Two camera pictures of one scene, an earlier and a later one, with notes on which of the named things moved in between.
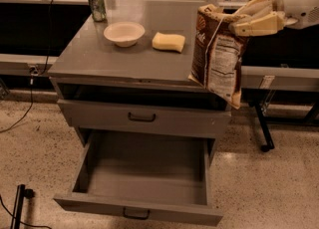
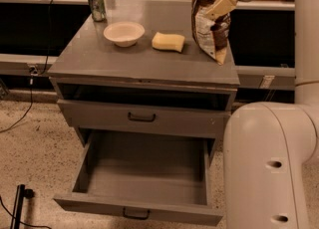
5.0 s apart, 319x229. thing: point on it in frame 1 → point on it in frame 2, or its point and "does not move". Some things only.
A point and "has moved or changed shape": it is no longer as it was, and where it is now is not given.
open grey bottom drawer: (145, 174) does not move
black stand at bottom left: (21, 193) does not move
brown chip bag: (217, 53) has moved or changed shape
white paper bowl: (125, 34) does not move
